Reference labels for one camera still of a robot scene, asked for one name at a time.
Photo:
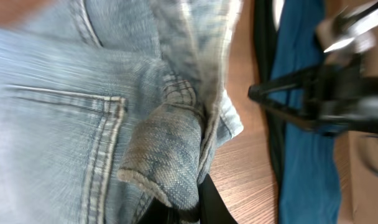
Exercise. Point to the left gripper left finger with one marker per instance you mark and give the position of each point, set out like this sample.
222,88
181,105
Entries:
157,213

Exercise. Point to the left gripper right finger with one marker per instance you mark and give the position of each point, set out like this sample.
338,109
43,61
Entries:
212,208

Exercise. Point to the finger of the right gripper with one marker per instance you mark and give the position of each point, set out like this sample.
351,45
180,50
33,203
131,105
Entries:
291,81
287,114

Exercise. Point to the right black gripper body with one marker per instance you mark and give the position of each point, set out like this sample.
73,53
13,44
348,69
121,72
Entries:
344,98

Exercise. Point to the light blue denim shorts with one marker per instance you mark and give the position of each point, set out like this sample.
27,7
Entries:
109,107

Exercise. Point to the black garment under shirt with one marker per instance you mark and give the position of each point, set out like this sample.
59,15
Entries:
265,42

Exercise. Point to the dark blue t-shirt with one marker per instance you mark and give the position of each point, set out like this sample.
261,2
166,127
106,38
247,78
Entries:
310,191

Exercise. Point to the white garment at edge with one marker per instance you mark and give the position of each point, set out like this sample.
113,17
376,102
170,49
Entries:
277,8

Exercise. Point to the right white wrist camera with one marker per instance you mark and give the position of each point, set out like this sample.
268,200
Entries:
348,33

